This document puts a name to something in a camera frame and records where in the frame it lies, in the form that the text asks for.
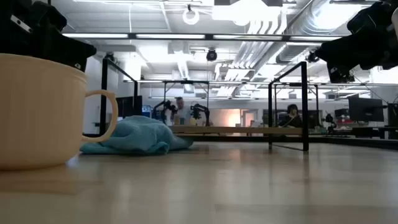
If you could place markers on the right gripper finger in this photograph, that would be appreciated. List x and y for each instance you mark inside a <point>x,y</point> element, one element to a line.
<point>342,51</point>

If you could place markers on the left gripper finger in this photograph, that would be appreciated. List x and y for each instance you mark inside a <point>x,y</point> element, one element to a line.
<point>71,51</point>

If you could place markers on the black-framed wooden shelf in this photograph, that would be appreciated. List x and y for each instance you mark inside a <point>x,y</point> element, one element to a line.
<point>236,130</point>

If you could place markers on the large black monitor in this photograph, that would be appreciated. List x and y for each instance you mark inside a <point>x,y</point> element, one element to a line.
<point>366,109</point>

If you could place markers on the red storage box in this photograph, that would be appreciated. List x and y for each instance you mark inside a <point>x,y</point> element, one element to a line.
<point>345,122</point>

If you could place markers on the dark monitor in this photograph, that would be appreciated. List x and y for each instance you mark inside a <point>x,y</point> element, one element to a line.
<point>126,106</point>

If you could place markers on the person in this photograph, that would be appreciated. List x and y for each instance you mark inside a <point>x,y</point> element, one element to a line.
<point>291,119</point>
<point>180,112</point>

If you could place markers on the teal microfibre cloth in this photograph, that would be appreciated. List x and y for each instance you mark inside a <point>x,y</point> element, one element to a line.
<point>136,137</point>

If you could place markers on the silver ceiling duct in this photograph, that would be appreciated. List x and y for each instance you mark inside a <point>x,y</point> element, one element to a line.
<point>311,21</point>

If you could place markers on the black background rig frame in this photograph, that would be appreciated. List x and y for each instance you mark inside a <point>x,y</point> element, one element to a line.
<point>186,82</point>
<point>298,84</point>

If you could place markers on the round black ceiling camera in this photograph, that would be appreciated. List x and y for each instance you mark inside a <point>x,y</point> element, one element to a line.
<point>211,55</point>

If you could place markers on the black aluminium rig frame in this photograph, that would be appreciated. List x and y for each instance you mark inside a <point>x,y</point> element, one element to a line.
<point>209,37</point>

